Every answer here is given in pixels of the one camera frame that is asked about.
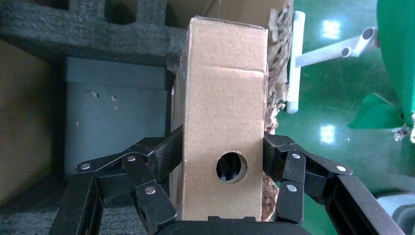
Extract white tubular table frame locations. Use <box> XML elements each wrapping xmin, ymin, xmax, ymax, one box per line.
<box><xmin>286</xmin><ymin>10</ymin><xmax>380</xmax><ymax>115</ymax></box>

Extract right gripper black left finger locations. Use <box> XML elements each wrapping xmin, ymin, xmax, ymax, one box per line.
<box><xmin>48</xmin><ymin>124</ymin><xmax>184</xmax><ymax>235</ymax></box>

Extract black foam packing insert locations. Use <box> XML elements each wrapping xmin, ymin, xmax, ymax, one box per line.
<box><xmin>0</xmin><ymin>175</ymin><xmax>146</xmax><ymax>235</ymax></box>
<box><xmin>0</xmin><ymin>0</ymin><xmax>189</xmax><ymax>71</ymax></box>

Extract wrinkled green table cloth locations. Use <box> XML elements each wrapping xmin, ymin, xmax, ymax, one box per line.
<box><xmin>348</xmin><ymin>0</ymin><xmax>415</xmax><ymax>130</ymax></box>

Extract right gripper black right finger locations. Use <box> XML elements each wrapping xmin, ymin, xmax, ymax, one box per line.
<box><xmin>262</xmin><ymin>133</ymin><xmax>406</xmax><ymax>235</ymax></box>

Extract large open cardboard carton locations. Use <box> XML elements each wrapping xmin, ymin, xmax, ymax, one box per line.
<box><xmin>0</xmin><ymin>0</ymin><xmax>294</xmax><ymax>223</ymax></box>

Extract metal binder clip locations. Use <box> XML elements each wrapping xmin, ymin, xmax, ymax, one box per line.
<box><xmin>393</xmin><ymin>113</ymin><xmax>415</xmax><ymax>144</ymax></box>

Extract grey white robot base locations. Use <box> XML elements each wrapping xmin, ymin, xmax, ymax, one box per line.
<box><xmin>376</xmin><ymin>193</ymin><xmax>415</xmax><ymax>235</ymax></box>

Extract small cardboard box with hole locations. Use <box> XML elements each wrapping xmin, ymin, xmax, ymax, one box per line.
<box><xmin>170</xmin><ymin>15</ymin><xmax>270</xmax><ymax>223</ymax></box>

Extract dark grey flat panel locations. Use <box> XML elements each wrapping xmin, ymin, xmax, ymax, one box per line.
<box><xmin>64</xmin><ymin>56</ymin><xmax>172</xmax><ymax>177</ymax></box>

